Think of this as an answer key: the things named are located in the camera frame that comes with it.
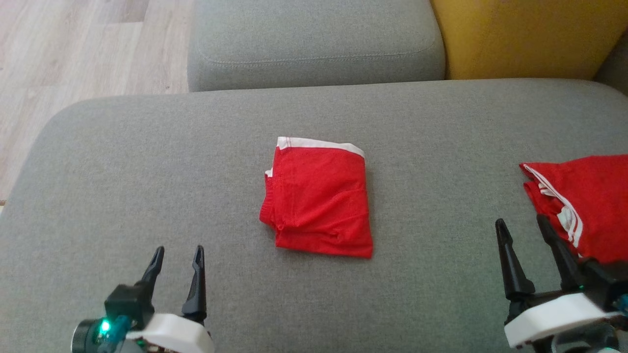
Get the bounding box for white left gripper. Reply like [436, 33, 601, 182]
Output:
[125, 245, 215, 353]

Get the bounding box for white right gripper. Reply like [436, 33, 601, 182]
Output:
[495, 214, 620, 350]

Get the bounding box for red and white garment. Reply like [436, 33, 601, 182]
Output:
[259, 136, 374, 259]

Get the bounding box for red garment, thin white stripes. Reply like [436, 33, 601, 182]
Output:
[519, 154, 628, 265]

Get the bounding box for grey and yellow sofa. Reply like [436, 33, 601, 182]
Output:
[0, 78, 628, 353]

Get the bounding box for yellow sofa back cushion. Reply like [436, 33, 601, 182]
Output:
[431, 0, 628, 80]

